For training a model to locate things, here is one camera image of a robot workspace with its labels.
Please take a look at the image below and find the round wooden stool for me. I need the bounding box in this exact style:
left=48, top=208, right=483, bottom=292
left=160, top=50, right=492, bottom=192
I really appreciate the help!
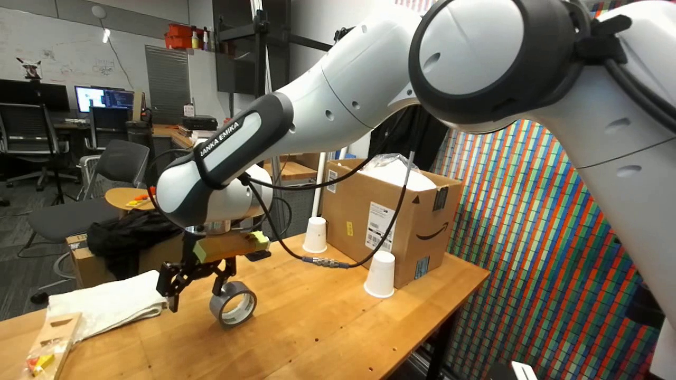
left=105, top=187, right=155, bottom=210

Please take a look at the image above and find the white paper cup near box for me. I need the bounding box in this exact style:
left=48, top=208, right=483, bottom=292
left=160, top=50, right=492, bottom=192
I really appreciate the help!
left=363, top=250, right=395, bottom=297

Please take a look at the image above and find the white plastic bag in box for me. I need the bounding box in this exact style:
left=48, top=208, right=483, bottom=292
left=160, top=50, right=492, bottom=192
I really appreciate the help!
left=358, top=153, right=436, bottom=192

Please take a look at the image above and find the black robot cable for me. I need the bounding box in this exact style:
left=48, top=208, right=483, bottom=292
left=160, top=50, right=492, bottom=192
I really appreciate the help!
left=239, top=150, right=418, bottom=272

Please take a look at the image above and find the white folded cloth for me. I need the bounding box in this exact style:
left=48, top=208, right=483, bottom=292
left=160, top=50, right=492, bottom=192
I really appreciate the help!
left=46, top=269, right=165, bottom=341

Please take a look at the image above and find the black backpack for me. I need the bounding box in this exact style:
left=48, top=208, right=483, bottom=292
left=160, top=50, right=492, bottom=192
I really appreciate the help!
left=86, top=208, right=179, bottom=278

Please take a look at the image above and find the black gripper wooden mount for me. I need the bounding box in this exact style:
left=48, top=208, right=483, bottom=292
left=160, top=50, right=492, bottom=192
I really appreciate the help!
left=156, top=230, right=270, bottom=313

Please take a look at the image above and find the grey seal tape roll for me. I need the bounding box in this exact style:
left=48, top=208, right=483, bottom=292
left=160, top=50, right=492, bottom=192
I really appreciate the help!
left=208, top=280, right=258, bottom=328

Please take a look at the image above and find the cardboard Amazon box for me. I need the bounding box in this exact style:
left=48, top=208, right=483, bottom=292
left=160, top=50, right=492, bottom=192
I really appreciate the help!
left=321, top=160, right=462, bottom=287

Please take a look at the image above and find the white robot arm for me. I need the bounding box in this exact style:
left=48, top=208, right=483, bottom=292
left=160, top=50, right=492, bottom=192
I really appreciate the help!
left=156, top=0, right=676, bottom=322

